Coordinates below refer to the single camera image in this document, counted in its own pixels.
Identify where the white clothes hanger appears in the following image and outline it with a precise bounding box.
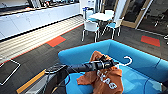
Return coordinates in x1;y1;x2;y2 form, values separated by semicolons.
112;55;134;70

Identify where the orange printed hoodie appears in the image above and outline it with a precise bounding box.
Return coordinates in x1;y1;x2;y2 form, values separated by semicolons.
76;50;125;94

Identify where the blue sofa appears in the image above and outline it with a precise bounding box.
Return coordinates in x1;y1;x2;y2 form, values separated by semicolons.
57;39;168;94

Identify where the white chair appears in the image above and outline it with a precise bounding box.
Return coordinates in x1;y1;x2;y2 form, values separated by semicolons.
81;19;101;44
84;9;96;22
103;9;116;18
101;17;125;41

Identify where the white rectangular table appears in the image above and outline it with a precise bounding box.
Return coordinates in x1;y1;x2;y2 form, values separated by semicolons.
88;12;115;23

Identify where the dark framed door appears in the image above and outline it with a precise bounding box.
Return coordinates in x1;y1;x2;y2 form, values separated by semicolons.
120;0;153;30

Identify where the wood framed glass door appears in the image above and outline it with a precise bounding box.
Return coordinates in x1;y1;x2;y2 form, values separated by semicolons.
100;0;119;15

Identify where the black lounge chair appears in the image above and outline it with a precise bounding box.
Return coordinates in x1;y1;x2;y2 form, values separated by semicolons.
153;11;168;29

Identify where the white kitchen counter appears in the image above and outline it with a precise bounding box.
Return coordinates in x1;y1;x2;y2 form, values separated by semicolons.
0;2;83;42

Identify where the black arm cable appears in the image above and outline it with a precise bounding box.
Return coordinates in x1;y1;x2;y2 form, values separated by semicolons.
42;64;73;94

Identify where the white metal frame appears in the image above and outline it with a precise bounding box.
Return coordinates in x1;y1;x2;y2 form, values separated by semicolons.
162;32;168;45

